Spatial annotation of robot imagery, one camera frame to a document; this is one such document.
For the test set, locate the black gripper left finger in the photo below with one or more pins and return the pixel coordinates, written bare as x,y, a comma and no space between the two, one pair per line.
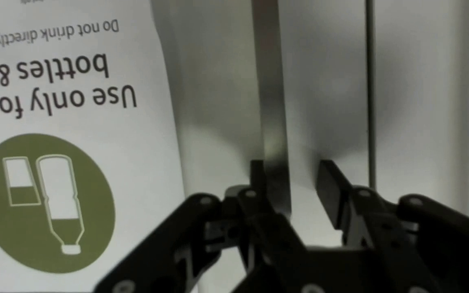
193,238

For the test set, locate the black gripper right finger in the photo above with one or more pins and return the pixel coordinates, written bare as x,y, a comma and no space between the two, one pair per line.
419,244

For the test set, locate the metal cabinet door handle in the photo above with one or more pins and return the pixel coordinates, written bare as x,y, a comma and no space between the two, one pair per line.
270,68

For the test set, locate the white neighbouring cabinet door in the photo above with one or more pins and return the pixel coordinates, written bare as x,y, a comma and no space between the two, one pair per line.
423,99

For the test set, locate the white sign green bottle icon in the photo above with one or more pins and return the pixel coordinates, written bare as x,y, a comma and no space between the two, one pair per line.
89,151

